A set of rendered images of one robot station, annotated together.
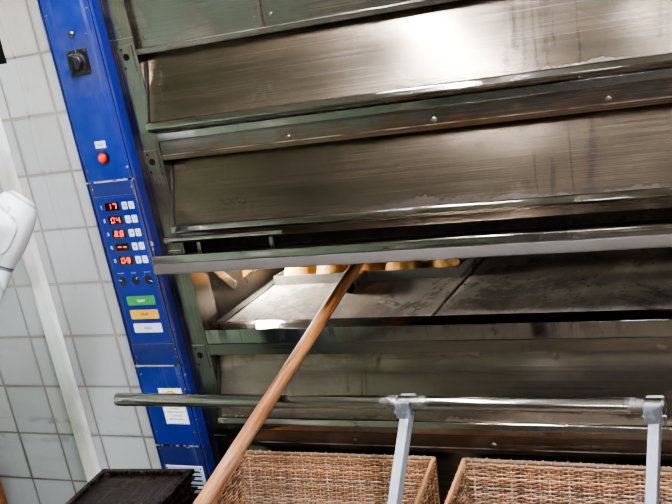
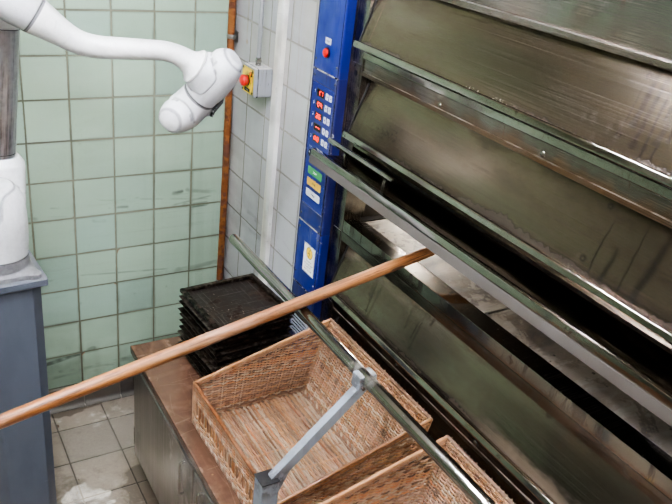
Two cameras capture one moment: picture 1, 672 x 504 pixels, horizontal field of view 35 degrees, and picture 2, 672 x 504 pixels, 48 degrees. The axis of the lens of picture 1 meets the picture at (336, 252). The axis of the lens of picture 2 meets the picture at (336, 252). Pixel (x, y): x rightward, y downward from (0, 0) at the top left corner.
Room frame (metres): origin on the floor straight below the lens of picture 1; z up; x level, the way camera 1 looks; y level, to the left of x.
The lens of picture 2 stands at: (0.69, -0.64, 2.13)
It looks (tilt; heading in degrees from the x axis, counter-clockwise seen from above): 26 degrees down; 29
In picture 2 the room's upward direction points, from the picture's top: 7 degrees clockwise
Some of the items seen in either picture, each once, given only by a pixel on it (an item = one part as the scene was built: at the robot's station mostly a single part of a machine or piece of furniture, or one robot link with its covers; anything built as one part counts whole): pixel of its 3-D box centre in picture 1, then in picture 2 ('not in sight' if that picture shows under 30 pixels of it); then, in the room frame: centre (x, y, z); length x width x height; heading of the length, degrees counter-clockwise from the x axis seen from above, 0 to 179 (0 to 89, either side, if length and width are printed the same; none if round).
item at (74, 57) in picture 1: (71, 53); not in sight; (2.61, 0.53, 1.92); 0.06 x 0.04 x 0.11; 62
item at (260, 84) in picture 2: not in sight; (256, 79); (2.83, 0.92, 1.46); 0.10 x 0.07 x 0.10; 62
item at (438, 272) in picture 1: (386, 254); not in sight; (2.88, -0.14, 1.19); 0.55 x 0.36 x 0.03; 62
